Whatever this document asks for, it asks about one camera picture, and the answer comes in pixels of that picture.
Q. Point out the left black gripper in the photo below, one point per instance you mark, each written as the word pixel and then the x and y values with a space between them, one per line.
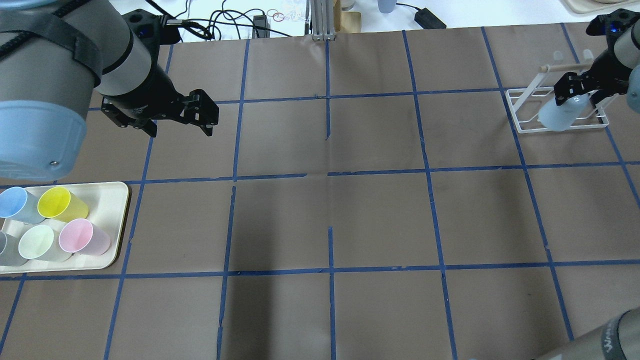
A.
pixel 151 93

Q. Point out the light blue plastic cup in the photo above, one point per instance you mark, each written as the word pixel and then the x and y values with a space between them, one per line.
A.
pixel 558 118

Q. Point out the yellow plastic cup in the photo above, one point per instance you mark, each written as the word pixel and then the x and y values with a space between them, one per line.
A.
pixel 60 204

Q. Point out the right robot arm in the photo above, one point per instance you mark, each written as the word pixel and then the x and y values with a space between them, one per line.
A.
pixel 632 95

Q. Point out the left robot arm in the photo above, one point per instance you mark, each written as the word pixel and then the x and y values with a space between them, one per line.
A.
pixel 56 53

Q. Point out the cream plastic tray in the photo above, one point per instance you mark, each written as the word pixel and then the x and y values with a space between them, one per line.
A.
pixel 108 204

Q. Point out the pink plastic cup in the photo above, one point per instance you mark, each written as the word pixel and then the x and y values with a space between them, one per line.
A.
pixel 82 237

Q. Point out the white wire cup rack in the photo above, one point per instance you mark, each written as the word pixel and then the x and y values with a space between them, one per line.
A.
pixel 525 103

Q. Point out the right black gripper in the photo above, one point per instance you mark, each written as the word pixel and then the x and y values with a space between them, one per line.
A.
pixel 606 75

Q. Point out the cream plastic cup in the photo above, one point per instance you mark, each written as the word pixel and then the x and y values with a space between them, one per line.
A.
pixel 41 243

